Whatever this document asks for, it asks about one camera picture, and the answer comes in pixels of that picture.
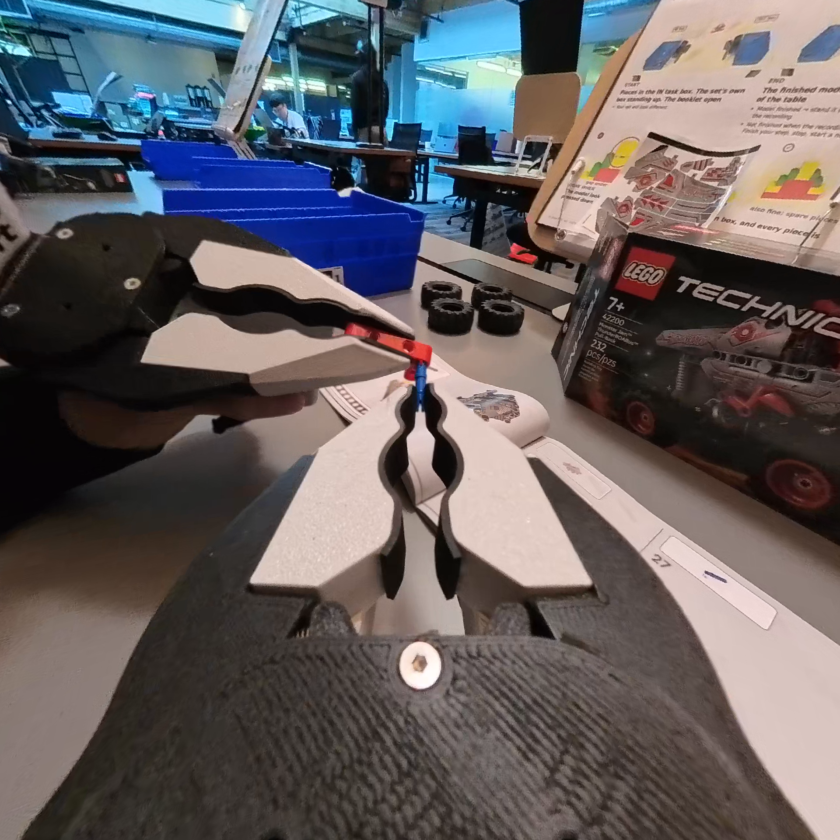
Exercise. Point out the clear plastic sheet clip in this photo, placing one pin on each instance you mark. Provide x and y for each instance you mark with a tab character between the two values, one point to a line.
814	253
562	233

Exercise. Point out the tagged blue plastic bin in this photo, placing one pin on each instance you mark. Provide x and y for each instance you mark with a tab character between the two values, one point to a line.
295	243

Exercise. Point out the black toy truck set box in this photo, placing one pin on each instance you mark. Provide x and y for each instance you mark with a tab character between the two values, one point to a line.
722	394

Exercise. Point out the white board stand base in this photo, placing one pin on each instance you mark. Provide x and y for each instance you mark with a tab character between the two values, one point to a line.
561	313

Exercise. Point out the wooden office desk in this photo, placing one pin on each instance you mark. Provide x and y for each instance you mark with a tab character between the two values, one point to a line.
485	172
341	148

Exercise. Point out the blue toy pin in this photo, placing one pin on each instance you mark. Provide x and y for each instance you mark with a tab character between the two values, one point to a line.
418	384

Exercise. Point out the white printed instruction sheet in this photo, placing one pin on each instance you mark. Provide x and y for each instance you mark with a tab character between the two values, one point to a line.
709	79

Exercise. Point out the rounded plywood panel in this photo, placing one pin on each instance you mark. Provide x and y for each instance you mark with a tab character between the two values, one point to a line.
548	108

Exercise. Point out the black office chair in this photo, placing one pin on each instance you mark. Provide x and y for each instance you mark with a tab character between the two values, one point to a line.
405	136
472	144

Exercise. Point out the red angled toy beam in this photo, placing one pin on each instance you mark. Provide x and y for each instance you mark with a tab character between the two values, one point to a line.
420	354

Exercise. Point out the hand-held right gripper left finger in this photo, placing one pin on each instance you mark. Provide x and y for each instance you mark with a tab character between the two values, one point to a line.
321	525

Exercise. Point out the person's left hand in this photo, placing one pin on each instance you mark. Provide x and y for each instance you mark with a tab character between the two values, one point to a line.
131	423

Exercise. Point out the flat black set box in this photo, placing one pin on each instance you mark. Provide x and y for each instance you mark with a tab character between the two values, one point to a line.
79	177

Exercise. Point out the white instruction booklet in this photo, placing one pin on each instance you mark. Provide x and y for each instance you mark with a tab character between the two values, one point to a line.
774	689

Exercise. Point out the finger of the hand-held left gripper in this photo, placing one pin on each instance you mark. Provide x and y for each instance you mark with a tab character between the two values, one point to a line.
275	269
262	354

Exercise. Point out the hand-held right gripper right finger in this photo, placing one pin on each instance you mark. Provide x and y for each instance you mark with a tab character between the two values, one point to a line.
518	525

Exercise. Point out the task instruction board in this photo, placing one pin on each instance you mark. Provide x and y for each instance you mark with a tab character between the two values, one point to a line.
594	119

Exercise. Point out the grey red sticker sheet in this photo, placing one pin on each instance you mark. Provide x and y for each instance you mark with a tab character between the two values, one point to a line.
682	184

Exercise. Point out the person's left forearm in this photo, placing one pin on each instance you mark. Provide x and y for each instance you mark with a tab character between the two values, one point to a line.
39	459

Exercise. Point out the leaning plywood board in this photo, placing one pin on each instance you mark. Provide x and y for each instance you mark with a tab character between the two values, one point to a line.
249	72

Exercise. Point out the black upright panel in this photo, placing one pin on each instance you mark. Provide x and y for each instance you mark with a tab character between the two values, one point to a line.
551	36

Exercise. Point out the grey desk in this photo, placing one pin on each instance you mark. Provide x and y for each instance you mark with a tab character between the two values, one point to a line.
197	492

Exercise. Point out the clear acrylic stand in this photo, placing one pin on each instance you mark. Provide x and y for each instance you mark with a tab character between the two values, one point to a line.
535	154

